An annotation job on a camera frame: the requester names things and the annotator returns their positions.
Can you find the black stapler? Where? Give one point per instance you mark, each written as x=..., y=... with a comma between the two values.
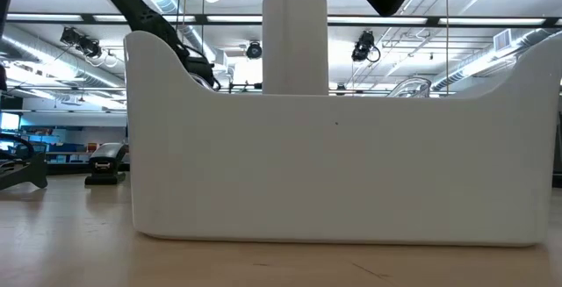
x=105, y=164

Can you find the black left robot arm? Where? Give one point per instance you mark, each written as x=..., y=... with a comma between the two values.
x=145, y=17

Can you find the black overhead beam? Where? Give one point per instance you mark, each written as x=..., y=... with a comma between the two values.
x=237, y=19

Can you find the white vent grille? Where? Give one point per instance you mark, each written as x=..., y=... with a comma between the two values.
x=502, y=40

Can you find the white plastic bin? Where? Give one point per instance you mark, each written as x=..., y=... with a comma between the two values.
x=333, y=168

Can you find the blue lit monitor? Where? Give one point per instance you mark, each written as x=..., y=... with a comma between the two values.
x=9, y=121

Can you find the black ceiling camera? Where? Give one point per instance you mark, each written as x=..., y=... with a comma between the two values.
x=90, y=48
x=70, y=36
x=363, y=45
x=254, y=50

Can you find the silver ventilation duct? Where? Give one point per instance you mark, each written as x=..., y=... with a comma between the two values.
x=52, y=59
x=483, y=65

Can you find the black aluminium table frame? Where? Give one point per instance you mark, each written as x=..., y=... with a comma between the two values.
x=66, y=168

